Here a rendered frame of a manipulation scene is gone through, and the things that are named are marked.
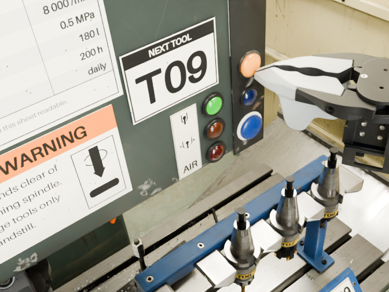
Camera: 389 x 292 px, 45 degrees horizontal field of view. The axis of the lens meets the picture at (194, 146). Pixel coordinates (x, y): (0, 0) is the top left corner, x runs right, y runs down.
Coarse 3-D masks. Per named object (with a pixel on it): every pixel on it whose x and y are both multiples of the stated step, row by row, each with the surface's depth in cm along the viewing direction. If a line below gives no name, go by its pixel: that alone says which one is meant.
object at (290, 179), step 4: (288, 176) 81; (292, 176) 81; (288, 180) 80; (292, 180) 80; (288, 184) 81; (292, 184) 81; (284, 188) 82; (288, 188) 81; (292, 188) 81; (284, 192) 82; (288, 192) 81; (292, 192) 82
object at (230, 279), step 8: (216, 248) 84; (208, 256) 83; (216, 256) 83; (224, 256) 83; (200, 264) 82; (208, 264) 82; (216, 264) 82; (224, 264) 82; (200, 272) 81; (208, 272) 81; (216, 272) 80; (224, 272) 80; (232, 272) 80; (208, 280) 80; (216, 280) 79; (224, 280) 79; (232, 280) 79
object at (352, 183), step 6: (342, 168) 97; (342, 174) 95; (348, 174) 95; (354, 174) 95; (342, 180) 94; (348, 180) 94; (354, 180) 94; (360, 180) 94; (348, 186) 93; (354, 186) 93; (360, 186) 93; (348, 192) 92
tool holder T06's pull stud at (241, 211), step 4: (240, 208) 76; (244, 208) 76; (240, 212) 76; (244, 212) 76; (240, 216) 76; (244, 216) 78; (236, 220) 77; (240, 220) 77; (244, 220) 77; (240, 224) 77; (244, 224) 77
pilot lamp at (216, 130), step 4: (216, 124) 49; (220, 124) 49; (212, 128) 48; (216, 128) 49; (220, 128) 49; (208, 132) 49; (212, 132) 49; (216, 132) 49; (220, 132) 49; (212, 136) 49; (216, 136) 49
